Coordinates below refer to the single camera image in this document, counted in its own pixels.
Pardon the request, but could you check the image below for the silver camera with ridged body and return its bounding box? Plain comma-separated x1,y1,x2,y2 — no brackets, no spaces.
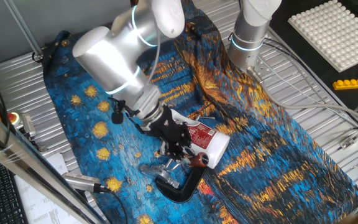
62,172,103,194

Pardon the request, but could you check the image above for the yellow toy brick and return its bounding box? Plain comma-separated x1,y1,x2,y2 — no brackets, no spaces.
332,78,358,91

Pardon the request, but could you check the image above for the black cable with bulky plug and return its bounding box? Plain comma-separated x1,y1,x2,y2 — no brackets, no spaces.
108,96,142,126

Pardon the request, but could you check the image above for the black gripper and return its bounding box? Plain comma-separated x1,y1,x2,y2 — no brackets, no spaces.
140,105,199,166

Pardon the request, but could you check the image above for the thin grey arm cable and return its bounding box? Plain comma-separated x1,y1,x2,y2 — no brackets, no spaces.
147,29,163,86

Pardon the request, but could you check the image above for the white bottle with red label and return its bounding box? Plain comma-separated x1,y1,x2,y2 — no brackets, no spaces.
169,108,231,170

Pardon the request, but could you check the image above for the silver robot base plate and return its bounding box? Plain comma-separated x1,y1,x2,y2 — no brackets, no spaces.
246,55,273,83

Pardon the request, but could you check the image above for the white studded baseplate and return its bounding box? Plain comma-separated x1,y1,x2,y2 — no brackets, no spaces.
287,0,358,73

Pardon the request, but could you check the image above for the grey metal post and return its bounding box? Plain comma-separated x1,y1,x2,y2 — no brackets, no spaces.
4,0,43,58

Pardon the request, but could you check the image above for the red emergency stop button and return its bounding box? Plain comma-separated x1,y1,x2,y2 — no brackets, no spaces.
7,111,23,128

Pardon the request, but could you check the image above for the black table mat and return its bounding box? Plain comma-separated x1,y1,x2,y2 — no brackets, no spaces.
267,0,358,111

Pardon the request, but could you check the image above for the black camera cable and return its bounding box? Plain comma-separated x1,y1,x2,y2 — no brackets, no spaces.
99,185,129,224

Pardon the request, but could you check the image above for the black C-clamp with screw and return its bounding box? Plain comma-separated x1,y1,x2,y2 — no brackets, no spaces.
154,115,216,204

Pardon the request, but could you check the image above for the aluminium frame bar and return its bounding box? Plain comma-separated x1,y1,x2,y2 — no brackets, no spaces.
0,102,108,224

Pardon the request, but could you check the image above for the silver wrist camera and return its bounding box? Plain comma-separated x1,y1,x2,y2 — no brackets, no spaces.
134,86,162,118

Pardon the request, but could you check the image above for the printed paper sheet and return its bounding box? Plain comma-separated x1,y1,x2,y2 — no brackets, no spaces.
13,152,85,224

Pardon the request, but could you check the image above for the silver metal lever base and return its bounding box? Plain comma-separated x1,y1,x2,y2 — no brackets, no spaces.
139,163,180,190

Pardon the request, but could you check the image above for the starry night painted cloth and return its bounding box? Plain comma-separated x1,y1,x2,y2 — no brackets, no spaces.
42,0,358,224

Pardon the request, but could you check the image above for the thick grey robot cable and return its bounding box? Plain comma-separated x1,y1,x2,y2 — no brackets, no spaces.
247,67,358,128

